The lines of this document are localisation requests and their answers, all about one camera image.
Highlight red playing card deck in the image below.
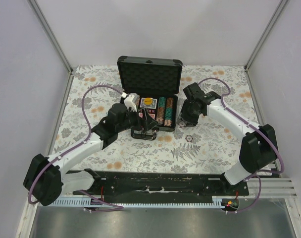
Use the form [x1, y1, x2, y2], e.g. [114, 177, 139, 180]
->
[138, 112, 155, 119]

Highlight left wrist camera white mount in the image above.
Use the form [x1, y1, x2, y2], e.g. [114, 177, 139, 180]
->
[121, 92, 140, 112]

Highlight white slotted cable duct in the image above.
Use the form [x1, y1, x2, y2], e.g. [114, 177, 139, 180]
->
[48, 196, 225, 209]

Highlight chip column in case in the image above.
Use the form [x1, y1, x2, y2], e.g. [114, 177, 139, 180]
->
[164, 98, 173, 126]
[156, 97, 166, 125]

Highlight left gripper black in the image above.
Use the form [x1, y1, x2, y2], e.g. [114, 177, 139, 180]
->
[116, 107, 158, 133]

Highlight purple cable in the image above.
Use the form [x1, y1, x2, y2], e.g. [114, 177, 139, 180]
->
[197, 77, 285, 213]
[28, 85, 128, 213]

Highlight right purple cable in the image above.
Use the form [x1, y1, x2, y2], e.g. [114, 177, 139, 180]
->
[197, 77, 285, 213]

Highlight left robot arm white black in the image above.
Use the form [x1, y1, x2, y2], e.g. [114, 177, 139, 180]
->
[23, 103, 158, 206]

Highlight aluminium frame rails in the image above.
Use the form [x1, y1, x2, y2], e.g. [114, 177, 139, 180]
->
[15, 0, 301, 238]

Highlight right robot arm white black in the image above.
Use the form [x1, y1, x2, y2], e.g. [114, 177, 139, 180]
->
[178, 83, 278, 195]

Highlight tan blue chip stack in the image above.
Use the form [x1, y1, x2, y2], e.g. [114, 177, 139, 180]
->
[179, 120, 187, 127]

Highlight floral table mat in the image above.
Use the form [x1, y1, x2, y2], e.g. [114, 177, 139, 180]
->
[54, 65, 257, 174]

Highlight blue playing card deck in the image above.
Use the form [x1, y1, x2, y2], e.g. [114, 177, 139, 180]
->
[140, 98, 157, 109]

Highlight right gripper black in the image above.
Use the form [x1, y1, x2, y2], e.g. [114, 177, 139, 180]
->
[177, 100, 201, 128]

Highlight yellow round blind button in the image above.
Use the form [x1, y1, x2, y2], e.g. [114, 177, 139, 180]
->
[143, 98, 153, 106]

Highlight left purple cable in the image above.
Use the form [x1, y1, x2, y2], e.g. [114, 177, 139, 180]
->
[28, 85, 128, 213]

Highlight black poker set case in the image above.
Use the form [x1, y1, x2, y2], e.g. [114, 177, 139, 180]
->
[117, 56, 183, 140]

